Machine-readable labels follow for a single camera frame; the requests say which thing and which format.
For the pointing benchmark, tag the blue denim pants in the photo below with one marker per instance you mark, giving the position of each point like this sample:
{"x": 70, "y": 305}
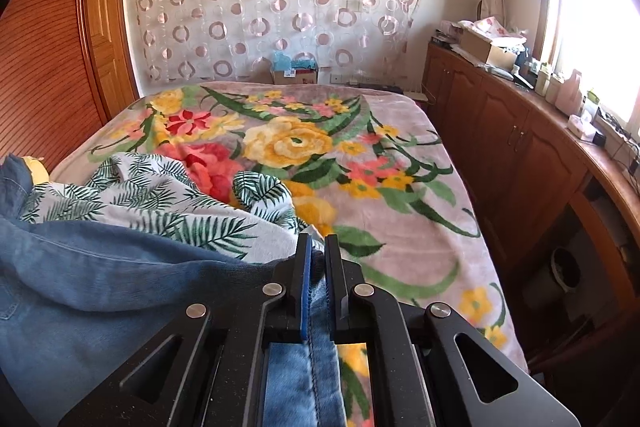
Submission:
{"x": 100, "y": 287}

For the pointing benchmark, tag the pink floral cloth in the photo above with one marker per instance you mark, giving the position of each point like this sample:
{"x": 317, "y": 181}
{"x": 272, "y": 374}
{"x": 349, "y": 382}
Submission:
{"x": 492, "y": 27}

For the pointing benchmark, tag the louvered wooden wardrobe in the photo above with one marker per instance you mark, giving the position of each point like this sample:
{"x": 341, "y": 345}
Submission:
{"x": 45, "y": 72}

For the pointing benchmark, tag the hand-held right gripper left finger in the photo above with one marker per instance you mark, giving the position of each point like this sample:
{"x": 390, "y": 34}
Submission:
{"x": 303, "y": 292}

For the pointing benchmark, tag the palm leaf printed sheet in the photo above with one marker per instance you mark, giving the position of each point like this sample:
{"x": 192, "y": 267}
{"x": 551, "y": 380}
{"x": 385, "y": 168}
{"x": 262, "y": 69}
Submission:
{"x": 150, "y": 207}

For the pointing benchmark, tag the wooden cabinet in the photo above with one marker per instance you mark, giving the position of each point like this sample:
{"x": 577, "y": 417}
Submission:
{"x": 500, "y": 142}

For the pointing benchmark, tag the white pot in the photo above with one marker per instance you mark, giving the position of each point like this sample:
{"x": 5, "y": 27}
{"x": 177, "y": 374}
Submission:
{"x": 566, "y": 269}

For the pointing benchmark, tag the circle patterned sheer curtain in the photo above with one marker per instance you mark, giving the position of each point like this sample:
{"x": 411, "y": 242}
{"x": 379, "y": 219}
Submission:
{"x": 250, "y": 7}

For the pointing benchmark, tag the small cardboard box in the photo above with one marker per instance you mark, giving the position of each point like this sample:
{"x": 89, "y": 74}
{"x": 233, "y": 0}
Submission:
{"x": 295, "y": 77}

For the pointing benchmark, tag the yellow plush toy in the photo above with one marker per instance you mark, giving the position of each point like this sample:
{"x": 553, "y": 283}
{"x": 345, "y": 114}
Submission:
{"x": 38, "y": 168}

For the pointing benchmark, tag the open cardboard box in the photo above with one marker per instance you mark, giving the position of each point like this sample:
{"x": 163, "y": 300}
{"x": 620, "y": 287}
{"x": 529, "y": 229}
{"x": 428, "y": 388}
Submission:
{"x": 487, "y": 47}

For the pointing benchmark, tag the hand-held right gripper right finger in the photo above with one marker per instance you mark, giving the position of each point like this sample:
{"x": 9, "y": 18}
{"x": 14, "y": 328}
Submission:
{"x": 334, "y": 292}

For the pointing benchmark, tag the floral blanket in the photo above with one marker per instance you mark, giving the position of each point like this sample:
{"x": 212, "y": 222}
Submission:
{"x": 350, "y": 167}

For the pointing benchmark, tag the pink container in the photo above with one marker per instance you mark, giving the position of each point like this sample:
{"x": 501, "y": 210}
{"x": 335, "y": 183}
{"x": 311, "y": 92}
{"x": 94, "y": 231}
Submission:
{"x": 569, "y": 92}

